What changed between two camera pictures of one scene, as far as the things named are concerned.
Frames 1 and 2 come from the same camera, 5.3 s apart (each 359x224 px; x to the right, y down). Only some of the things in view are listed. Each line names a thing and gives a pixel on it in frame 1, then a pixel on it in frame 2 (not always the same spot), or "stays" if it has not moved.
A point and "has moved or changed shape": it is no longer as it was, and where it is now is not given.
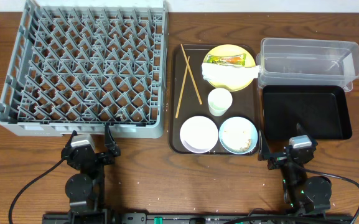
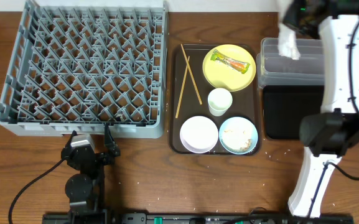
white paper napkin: (216, 72) → (287, 44)
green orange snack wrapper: (239, 60) has moved or changed shape
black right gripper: (264, 151) → (290, 18)
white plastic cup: (219, 100) stays
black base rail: (198, 218) stays
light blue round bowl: (238, 135) stays
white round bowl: (198, 134) stays
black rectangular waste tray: (322, 111) stays
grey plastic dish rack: (81, 65) stays
